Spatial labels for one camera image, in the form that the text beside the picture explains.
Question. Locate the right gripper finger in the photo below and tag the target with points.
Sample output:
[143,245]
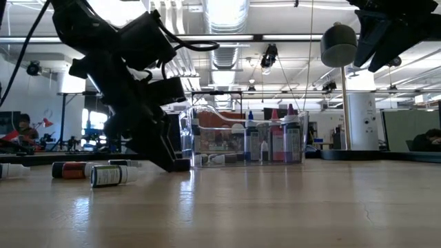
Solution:
[367,31]
[396,38]

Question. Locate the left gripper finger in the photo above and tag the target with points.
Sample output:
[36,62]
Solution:
[168,144]
[131,137]

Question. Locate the small dark red dropper bottle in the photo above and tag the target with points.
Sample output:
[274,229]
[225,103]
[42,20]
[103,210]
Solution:
[182,165]

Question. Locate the small yellow-green dropper bottle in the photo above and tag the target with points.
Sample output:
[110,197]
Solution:
[119,162]

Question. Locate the small green-label dropper bottle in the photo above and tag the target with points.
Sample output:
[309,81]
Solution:
[107,176]

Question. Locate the clear plastic bin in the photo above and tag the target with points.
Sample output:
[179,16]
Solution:
[213,137]

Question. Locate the small orange-label dropper bottle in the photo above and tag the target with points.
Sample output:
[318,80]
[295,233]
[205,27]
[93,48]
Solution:
[74,170]

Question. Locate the large blue food coloring bottle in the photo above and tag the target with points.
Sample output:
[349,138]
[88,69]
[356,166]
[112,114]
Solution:
[253,141]

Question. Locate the large pink food coloring bottle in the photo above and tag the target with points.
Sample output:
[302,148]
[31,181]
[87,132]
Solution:
[276,141]

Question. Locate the large violet food coloring bottle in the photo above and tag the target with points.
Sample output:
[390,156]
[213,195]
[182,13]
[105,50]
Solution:
[293,141]

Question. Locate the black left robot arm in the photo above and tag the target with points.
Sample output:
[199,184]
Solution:
[79,24]

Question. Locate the black ceiling spotlight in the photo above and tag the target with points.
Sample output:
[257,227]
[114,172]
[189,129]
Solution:
[394,62]
[269,56]
[33,68]
[329,86]

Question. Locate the black desk lamp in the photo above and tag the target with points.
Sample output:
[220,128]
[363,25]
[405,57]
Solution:
[339,44]

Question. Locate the orange background panel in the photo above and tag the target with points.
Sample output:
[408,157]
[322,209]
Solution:
[213,127]

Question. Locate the black light stand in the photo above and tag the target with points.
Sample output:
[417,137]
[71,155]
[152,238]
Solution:
[63,120]

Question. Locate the red articulated desk lamp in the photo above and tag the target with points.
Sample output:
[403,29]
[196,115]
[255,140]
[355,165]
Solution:
[48,123]

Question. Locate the white round column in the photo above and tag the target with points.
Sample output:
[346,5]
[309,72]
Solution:
[363,120]

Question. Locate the person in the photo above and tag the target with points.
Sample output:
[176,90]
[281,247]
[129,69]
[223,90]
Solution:
[27,132]
[425,143]

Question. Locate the dark background monitor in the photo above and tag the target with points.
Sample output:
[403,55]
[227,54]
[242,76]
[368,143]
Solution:
[266,114]

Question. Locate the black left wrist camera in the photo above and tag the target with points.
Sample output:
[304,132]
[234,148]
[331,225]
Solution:
[148,41]

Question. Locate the black background stand frame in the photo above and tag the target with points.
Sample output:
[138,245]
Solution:
[213,93]

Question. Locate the green partition wall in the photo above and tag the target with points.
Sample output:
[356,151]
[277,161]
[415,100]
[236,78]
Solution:
[396,131]

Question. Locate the dark wall screen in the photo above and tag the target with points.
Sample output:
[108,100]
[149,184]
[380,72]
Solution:
[8,122]

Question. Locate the silver ceiling air duct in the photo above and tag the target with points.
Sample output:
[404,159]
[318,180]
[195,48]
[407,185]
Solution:
[224,20]

